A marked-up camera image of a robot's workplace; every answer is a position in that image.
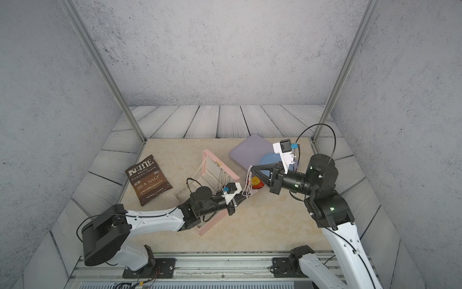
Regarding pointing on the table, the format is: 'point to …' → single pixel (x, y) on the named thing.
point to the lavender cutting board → (249, 150)
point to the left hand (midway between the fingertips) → (250, 196)
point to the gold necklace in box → (223, 177)
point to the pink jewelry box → (213, 174)
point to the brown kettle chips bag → (148, 180)
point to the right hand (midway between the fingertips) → (253, 172)
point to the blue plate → (272, 158)
